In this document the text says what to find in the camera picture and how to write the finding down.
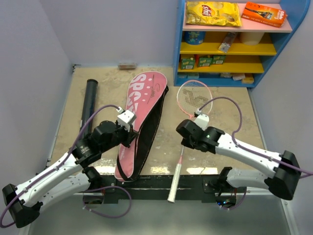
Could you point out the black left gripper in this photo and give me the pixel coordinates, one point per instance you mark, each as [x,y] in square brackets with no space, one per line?
[129,136]

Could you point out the pink racket bag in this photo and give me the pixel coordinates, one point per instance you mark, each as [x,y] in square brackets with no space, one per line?
[145,98]

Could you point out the black shuttlecock tube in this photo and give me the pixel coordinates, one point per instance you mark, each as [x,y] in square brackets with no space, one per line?
[89,101]

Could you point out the pink badminton racket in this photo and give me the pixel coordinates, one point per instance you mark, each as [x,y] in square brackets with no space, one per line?
[190,97]

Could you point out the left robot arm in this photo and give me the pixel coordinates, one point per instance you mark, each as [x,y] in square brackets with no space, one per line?
[23,200]

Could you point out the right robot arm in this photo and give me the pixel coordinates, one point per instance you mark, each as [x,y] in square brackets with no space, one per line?
[278,173]

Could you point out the green box left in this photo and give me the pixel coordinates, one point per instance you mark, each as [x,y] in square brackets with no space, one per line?
[187,63]

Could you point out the green box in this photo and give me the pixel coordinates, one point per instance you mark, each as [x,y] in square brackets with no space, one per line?
[187,63]
[218,59]
[204,61]

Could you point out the green box middle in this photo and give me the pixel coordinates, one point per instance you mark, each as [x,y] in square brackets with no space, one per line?
[204,61]

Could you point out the green box right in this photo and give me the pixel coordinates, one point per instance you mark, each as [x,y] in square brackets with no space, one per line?
[218,59]

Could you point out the blue round tin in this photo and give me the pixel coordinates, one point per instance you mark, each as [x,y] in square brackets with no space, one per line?
[194,37]

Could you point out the blue shelf unit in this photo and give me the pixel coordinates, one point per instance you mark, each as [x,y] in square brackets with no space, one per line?
[244,65]

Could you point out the silver foil packet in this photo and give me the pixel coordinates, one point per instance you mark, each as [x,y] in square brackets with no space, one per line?
[227,42]

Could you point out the yellow chips bag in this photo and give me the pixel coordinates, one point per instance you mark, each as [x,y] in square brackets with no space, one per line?
[213,13]

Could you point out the cream round container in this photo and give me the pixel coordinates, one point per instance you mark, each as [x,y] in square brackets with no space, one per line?
[251,38]

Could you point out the orange razor box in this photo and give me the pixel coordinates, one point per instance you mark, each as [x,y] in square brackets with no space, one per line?
[264,14]

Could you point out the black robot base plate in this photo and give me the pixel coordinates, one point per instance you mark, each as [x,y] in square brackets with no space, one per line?
[204,188]

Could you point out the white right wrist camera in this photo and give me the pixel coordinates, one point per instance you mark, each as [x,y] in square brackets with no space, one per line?
[201,120]

